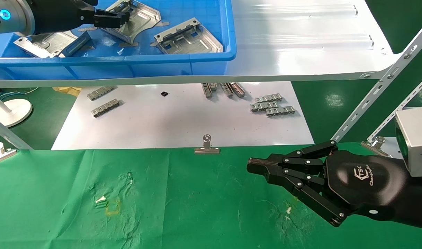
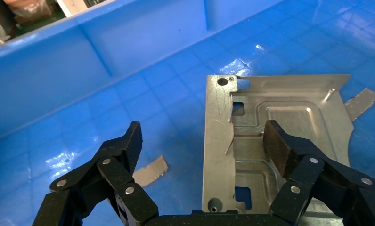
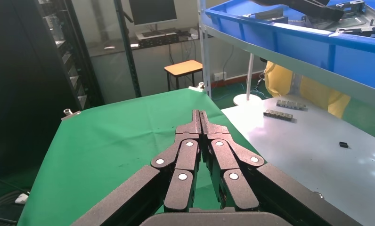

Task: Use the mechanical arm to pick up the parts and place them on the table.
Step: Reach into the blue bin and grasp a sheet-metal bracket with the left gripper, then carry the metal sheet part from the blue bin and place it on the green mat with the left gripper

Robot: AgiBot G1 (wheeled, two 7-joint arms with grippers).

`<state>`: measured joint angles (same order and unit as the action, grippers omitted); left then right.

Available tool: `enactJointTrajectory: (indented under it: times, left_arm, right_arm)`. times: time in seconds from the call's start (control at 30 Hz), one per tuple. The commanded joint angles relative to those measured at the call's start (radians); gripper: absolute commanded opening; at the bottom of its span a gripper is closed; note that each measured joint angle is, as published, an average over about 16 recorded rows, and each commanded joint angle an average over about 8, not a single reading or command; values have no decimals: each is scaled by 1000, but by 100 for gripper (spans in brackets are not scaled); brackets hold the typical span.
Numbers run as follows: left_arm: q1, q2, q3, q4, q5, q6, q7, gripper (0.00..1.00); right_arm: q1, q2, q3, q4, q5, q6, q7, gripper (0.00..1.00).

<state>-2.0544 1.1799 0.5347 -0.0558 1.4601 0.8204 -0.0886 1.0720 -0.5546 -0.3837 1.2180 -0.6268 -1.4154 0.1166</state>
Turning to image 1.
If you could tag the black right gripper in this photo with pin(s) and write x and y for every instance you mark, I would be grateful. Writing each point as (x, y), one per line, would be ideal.
(363, 183)

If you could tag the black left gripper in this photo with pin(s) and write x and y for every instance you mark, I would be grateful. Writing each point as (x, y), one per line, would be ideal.
(58, 15)

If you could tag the stamped sheet metal bracket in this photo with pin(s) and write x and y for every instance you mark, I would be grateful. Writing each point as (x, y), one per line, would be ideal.
(48, 45)
(141, 20)
(190, 39)

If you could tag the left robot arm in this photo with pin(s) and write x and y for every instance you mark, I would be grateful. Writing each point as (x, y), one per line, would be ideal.
(10, 15)

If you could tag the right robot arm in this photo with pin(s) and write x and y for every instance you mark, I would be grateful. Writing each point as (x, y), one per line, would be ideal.
(420, 204)

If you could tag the grey tape piece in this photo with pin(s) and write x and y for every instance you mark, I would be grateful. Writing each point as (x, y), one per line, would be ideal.
(84, 29)
(128, 44)
(152, 43)
(164, 24)

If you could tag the white tape scrap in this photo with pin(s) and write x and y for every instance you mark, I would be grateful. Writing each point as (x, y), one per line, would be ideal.
(100, 199)
(288, 209)

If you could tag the blue plastic bin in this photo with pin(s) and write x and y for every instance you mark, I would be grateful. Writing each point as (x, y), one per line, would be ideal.
(110, 65)

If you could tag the small grey metal strip part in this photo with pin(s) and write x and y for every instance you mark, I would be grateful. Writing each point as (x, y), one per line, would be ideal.
(238, 90)
(106, 107)
(101, 92)
(227, 90)
(262, 106)
(207, 90)
(280, 111)
(269, 98)
(214, 86)

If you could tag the yellow crumpled material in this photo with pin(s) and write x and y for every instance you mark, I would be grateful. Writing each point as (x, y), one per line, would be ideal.
(67, 90)

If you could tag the white flat board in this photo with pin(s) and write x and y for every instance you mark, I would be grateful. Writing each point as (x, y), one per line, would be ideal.
(179, 117)

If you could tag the white slotted metal strut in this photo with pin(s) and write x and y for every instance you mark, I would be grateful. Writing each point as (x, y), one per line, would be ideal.
(384, 81)
(10, 133)
(404, 103)

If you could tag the white metal shelf panel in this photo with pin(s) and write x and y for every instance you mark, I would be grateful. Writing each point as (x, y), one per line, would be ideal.
(301, 52)

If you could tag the white round stand base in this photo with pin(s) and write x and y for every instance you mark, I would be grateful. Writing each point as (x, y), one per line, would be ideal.
(13, 110)

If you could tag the green cloth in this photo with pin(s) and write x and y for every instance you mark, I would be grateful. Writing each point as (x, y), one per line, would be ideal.
(162, 200)

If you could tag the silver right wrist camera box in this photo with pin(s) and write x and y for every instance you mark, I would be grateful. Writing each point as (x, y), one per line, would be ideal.
(416, 138)

